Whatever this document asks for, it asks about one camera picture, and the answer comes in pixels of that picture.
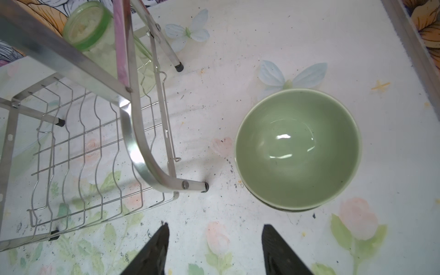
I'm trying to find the light green ceramic bowl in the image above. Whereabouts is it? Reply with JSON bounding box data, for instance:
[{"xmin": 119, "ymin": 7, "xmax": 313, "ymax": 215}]
[{"xmin": 234, "ymin": 88, "xmax": 362, "ymax": 205}]

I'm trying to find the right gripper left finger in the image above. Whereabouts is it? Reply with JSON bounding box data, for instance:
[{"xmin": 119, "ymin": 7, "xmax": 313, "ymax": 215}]
[{"xmin": 121, "ymin": 223, "xmax": 170, "ymax": 275}]

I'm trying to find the green glass tumbler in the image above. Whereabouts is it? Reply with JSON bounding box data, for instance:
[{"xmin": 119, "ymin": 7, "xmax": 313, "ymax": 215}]
[{"xmin": 63, "ymin": 1, "xmax": 156, "ymax": 96}]

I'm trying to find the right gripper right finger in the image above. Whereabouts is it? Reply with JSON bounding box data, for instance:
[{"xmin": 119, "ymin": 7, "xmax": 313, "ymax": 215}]
[{"xmin": 261, "ymin": 224, "xmax": 313, "ymax": 275}]

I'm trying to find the steel two-tier dish rack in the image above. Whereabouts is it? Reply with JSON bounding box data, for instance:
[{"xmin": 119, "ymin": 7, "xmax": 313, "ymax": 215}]
[{"xmin": 1, "ymin": 1, "xmax": 209, "ymax": 251}]

